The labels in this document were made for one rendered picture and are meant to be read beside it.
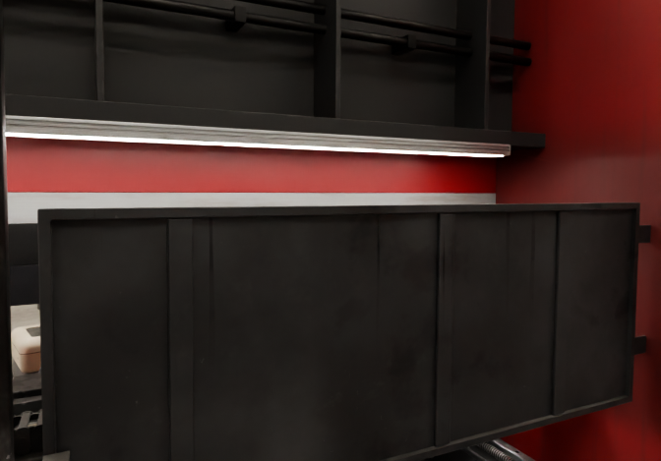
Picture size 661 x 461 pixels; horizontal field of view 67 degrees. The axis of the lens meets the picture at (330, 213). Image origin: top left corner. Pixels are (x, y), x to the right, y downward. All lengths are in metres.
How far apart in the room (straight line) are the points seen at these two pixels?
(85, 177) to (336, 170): 0.59
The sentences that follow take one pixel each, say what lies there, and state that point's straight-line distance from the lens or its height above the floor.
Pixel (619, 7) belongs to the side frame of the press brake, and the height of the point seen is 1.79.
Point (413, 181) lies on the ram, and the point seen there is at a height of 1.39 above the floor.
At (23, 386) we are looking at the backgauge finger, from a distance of 1.01.
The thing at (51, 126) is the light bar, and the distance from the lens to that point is 0.97.
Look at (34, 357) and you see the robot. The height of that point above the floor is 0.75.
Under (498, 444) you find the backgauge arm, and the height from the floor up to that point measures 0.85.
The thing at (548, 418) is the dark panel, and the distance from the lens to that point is 1.16.
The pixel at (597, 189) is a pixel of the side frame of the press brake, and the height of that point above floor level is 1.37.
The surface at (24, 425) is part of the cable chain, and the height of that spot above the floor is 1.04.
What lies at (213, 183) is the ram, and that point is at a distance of 1.19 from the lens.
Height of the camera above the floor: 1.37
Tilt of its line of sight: 3 degrees down
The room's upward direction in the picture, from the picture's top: straight up
